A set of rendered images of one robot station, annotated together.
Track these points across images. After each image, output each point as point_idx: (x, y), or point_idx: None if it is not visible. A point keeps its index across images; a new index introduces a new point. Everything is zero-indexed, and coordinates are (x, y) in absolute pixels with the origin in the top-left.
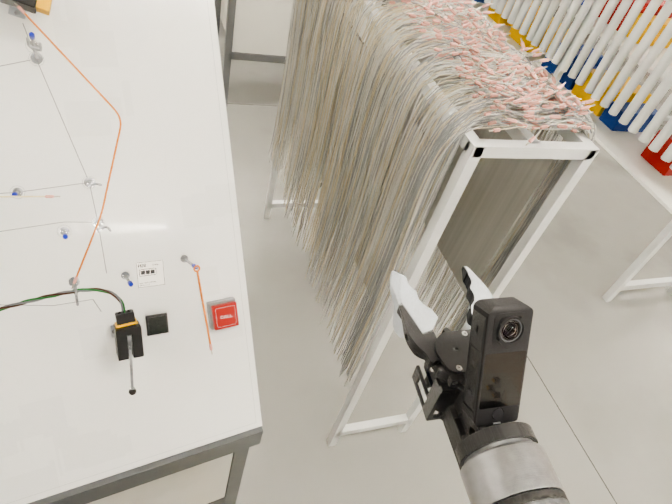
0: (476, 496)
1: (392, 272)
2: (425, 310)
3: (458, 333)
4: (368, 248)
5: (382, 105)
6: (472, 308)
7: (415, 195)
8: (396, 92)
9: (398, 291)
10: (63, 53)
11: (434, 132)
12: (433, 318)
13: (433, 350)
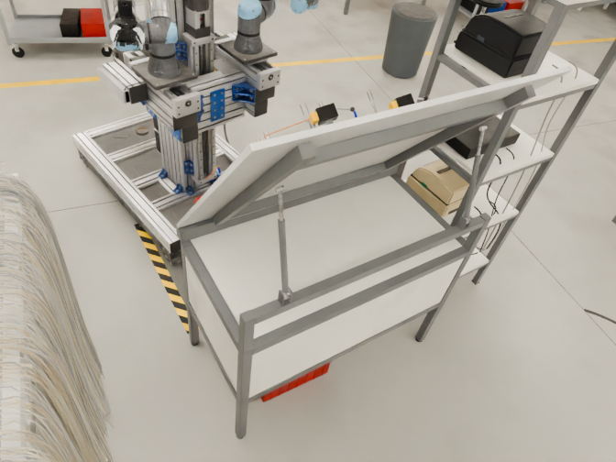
0: (136, 14)
1: (142, 41)
2: (136, 30)
3: (128, 24)
4: (78, 328)
5: (54, 301)
6: (119, 28)
7: (55, 234)
8: (44, 272)
9: (143, 35)
10: (297, 123)
11: (38, 205)
12: (134, 28)
13: (137, 24)
